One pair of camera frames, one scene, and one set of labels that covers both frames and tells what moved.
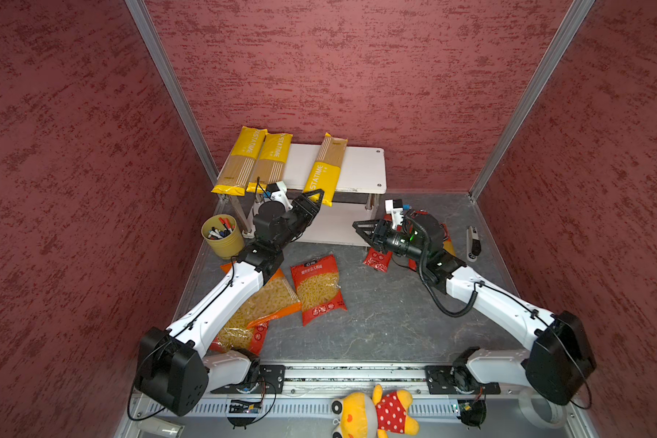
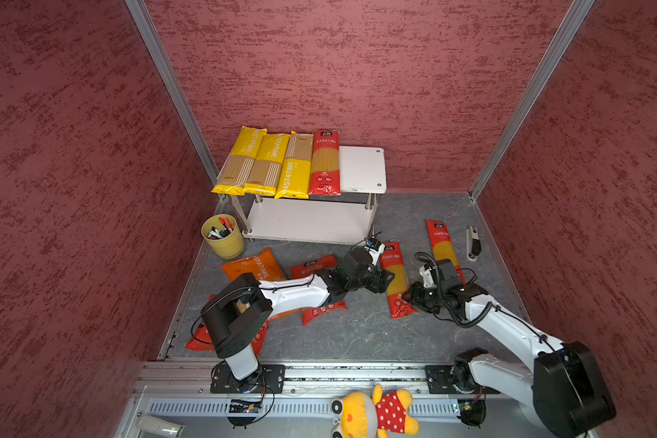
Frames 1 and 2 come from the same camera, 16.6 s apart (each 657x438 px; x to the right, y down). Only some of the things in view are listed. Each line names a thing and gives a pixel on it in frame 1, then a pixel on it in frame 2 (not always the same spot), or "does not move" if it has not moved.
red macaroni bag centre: [318, 287] does not move
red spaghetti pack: [411, 263] → [393, 260]
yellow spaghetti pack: [270, 163] does not move
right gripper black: [380, 235] → [414, 297]
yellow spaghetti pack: [325, 171] → [295, 181]
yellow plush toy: [362, 415] does not move
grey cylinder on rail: [161, 427] does not move
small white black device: [473, 244] does not move
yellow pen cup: [223, 234] does not move
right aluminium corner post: [575, 17] does not move
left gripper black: [307, 206] → [380, 282]
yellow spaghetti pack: [240, 162] does not move
